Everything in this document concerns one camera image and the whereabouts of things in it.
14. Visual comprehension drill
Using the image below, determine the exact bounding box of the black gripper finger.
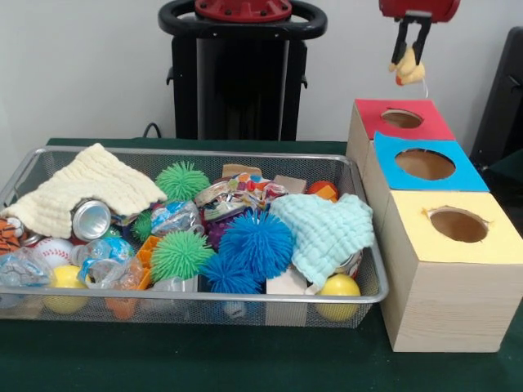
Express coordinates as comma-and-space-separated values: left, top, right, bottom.
391, 18, 410, 65
413, 20, 432, 66

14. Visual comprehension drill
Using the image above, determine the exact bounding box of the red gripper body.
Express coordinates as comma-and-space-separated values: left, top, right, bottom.
378, 0, 462, 24

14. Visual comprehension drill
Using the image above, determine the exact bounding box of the yellow plush toy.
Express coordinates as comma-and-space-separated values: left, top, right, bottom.
387, 45, 430, 99

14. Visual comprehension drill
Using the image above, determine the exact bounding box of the cream waffle cloth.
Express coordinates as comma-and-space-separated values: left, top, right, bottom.
2, 142, 168, 240

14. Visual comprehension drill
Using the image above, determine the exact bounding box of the wooden box with three holes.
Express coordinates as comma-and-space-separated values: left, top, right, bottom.
345, 98, 523, 353

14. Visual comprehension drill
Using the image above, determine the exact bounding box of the silver mesh bin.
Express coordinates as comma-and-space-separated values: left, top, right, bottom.
0, 146, 390, 330

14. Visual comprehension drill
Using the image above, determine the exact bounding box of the black upright panel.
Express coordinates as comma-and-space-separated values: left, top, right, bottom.
469, 26, 523, 167

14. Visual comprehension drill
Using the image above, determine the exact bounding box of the dark green table cloth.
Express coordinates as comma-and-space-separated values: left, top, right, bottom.
485, 147, 523, 185
0, 137, 523, 392

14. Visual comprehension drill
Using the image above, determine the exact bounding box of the mint waffle cloth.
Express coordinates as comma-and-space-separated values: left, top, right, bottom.
269, 194, 376, 287

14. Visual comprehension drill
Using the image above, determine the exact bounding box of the large blue spiky ball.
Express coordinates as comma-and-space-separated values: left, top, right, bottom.
219, 210, 294, 283

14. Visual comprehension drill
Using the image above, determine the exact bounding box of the yellow plastic ball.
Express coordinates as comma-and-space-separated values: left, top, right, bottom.
42, 265, 90, 314
315, 273, 362, 322

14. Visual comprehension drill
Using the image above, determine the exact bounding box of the green spiky ball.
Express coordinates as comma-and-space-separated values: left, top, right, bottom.
150, 230, 216, 284
154, 161, 212, 203

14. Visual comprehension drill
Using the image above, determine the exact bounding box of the small blue spiky ball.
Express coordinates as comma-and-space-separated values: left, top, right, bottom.
199, 253, 263, 295

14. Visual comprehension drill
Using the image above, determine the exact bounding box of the silver drink can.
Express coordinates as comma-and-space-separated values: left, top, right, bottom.
71, 198, 112, 242

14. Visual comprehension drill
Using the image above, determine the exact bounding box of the white baseball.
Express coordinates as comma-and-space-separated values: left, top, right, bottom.
31, 237, 74, 270

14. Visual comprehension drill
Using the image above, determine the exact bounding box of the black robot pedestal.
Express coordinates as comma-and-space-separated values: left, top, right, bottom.
158, 0, 328, 142

